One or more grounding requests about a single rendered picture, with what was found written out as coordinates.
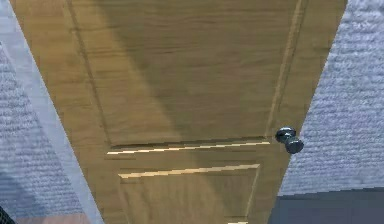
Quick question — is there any brown wooden room door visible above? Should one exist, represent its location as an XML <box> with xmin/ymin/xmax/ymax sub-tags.
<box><xmin>9</xmin><ymin>0</ymin><xmax>349</xmax><ymax>224</ymax></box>

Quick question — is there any dark metal door knob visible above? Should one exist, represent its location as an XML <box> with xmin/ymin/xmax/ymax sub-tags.
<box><xmin>274</xmin><ymin>126</ymin><xmax>305</xmax><ymax>155</ymax></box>

